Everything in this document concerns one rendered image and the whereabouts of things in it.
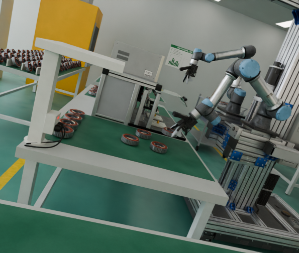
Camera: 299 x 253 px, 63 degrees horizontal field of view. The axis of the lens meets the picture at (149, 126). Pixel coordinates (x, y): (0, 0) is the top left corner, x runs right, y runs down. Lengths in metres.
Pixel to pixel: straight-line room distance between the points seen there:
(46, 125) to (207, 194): 0.82
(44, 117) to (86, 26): 4.48
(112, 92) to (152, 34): 5.65
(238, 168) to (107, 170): 1.52
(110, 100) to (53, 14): 4.06
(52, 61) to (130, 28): 6.28
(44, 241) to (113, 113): 1.26
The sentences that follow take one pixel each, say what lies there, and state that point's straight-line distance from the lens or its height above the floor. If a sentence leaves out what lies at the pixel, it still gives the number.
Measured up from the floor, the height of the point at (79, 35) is 1.31.
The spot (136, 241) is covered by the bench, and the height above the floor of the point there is 0.75.
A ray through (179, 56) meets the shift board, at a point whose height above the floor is 1.63.
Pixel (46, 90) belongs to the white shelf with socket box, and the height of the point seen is 1.00.
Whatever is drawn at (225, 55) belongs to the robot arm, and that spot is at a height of 1.51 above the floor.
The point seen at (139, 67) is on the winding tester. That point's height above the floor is 1.18.
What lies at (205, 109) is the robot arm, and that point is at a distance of 1.68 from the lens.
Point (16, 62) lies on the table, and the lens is 3.03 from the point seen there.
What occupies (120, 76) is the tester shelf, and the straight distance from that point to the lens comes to 1.77.
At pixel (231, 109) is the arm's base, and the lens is 2.45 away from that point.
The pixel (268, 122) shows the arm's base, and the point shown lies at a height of 1.10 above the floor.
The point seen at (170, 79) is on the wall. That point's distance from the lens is 7.45.
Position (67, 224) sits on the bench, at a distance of 0.78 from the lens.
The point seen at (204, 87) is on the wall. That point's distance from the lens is 7.74.
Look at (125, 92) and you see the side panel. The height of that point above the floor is 0.99.
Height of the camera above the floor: 1.25
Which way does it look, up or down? 14 degrees down
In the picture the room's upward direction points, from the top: 18 degrees clockwise
